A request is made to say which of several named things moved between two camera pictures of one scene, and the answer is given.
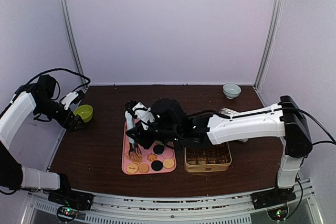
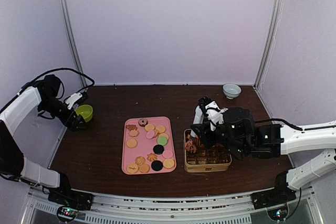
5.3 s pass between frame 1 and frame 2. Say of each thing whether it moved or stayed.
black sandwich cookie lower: stayed
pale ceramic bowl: stayed
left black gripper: stayed
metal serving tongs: moved
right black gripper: moved
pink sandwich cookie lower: stayed
